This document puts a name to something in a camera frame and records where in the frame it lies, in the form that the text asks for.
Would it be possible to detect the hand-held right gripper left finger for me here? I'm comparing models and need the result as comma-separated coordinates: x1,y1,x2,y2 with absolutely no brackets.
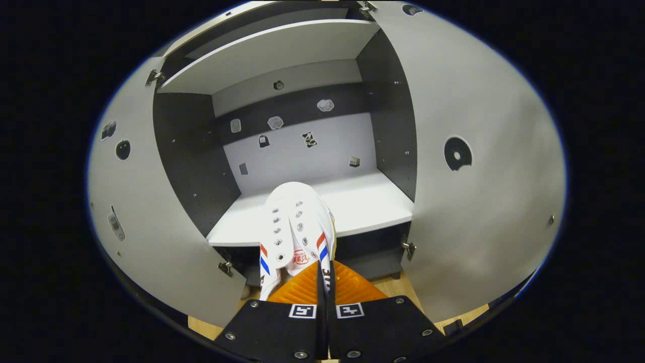
213,261,323,362

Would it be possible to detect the white canvas shoe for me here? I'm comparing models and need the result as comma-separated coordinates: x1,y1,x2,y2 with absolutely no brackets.
259,181,337,301

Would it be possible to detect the white and grey shoe cabinet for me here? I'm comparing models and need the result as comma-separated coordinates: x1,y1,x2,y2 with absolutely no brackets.
153,0,419,283

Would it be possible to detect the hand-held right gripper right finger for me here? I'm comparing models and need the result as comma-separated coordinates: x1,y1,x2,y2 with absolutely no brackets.
325,259,447,362

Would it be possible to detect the white cabinet door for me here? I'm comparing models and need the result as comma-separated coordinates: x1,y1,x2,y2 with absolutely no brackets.
370,0,567,323
87,55,247,328

